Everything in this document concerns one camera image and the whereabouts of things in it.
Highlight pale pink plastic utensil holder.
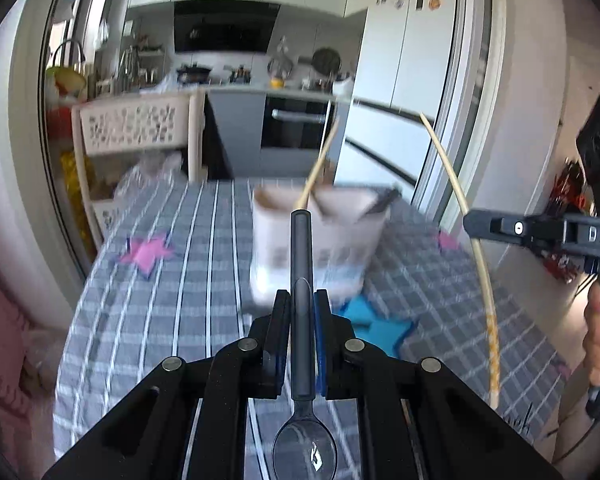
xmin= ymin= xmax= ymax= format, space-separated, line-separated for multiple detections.
xmin=250 ymin=182 xmax=391 ymax=308

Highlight colourful stacked bowls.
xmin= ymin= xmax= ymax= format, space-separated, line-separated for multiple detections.
xmin=45 ymin=65 xmax=87 ymax=98

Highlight bamboo chopstick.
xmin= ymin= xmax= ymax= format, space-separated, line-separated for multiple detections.
xmin=419 ymin=112 xmax=501 ymax=408
xmin=294 ymin=115 xmax=341 ymax=211

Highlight yellow packet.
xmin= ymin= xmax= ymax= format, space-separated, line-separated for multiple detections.
xmin=60 ymin=152 xmax=91 ymax=241

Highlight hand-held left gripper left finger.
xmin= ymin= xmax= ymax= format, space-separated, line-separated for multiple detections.
xmin=42 ymin=289 xmax=293 ymax=480

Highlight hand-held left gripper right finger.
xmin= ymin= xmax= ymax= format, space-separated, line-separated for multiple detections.
xmin=314 ymin=289 xmax=564 ymax=480

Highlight black wok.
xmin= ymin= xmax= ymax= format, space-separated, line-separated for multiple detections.
xmin=176 ymin=63 xmax=213 ymax=84

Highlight curved kitchen faucet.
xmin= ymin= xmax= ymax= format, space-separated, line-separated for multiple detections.
xmin=50 ymin=39 xmax=87 ymax=76

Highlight dark translucent plastic spoon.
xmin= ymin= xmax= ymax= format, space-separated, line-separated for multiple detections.
xmin=271 ymin=210 xmax=338 ymax=480
xmin=360 ymin=186 xmax=403 ymax=221

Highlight black range hood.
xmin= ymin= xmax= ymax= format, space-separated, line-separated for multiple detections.
xmin=173 ymin=0 xmax=281 ymax=54

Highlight beige plastic storage trolley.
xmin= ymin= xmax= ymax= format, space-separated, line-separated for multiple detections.
xmin=71 ymin=89 xmax=208 ymax=248

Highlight clear plastic bag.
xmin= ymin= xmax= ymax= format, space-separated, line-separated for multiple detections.
xmin=115 ymin=152 xmax=185 ymax=196

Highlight white sliding door frame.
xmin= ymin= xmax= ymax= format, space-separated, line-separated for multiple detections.
xmin=415 ymin=0 xmax=510 ymax=221

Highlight black built-in oven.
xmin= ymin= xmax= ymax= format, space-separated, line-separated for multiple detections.
xmin=261 ymin=97 xmax=337 ymax=151

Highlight white plastic bag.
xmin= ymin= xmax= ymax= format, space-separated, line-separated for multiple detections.
xmin=152 ymin=72 xmax=185 ymax=93

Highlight dark round hanging pan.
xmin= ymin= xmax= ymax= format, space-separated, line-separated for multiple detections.
xmin=312 ymin=47 xmax=341 ymax=76

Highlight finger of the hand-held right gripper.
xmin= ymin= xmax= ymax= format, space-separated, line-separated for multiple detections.
xmin=464 ymin=210 xmax=565 ymax=251

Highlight white refrigerator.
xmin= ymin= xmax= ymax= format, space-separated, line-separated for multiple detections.
xmin=332 ymin=0 xmax=473 ymax=201

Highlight grey checked star tablecloth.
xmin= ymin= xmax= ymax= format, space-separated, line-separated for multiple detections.
xmin=52 ymin=177 xmax=570 ymax=480

